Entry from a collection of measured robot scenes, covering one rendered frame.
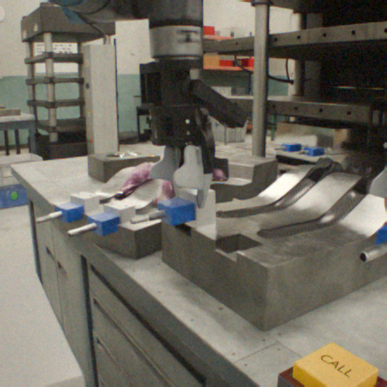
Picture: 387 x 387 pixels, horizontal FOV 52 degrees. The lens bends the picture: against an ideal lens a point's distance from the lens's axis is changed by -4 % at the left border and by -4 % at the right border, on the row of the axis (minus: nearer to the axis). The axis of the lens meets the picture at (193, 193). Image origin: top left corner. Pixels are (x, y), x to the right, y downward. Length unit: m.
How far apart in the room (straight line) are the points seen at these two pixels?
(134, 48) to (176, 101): 7.96
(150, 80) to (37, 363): 0.46
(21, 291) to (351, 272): 0.50
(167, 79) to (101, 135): 4.44
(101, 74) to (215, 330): 4.56
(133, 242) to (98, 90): 4.29
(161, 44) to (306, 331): 0.42
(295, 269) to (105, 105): 4.56
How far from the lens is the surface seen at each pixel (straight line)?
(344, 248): 0.61
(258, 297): 0.53
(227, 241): 0.59
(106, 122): 5.01
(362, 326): 0.58
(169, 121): 0.56
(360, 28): 1.39
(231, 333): 0.54
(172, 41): 0.57
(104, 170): 1.29
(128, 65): 8.46
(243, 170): 1.01
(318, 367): 0.44
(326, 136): 1.44
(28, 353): 0.19
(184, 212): 0.61
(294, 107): 1.55
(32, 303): 0.22
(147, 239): 0.74
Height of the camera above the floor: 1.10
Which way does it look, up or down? 15 degrees down
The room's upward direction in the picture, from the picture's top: straight up
